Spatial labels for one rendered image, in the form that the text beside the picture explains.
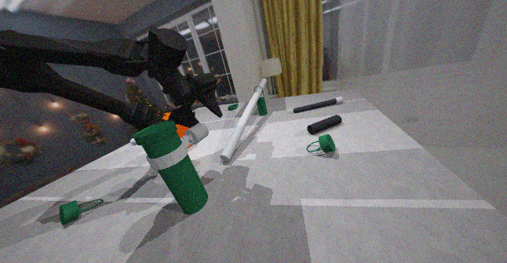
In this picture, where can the black rod with white tip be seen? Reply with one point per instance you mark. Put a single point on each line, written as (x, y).
(336, 100)

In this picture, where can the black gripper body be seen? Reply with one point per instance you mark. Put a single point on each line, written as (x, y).
(184, 93)

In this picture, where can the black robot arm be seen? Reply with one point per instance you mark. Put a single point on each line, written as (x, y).
(23, 67)

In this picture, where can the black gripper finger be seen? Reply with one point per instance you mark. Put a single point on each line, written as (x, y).
(208, 99)
(188, 121)

